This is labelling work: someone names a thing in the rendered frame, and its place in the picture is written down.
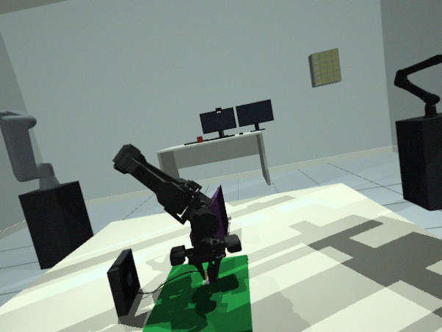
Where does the green circuit board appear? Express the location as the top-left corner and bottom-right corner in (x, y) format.
(142, 255), (253, 332)

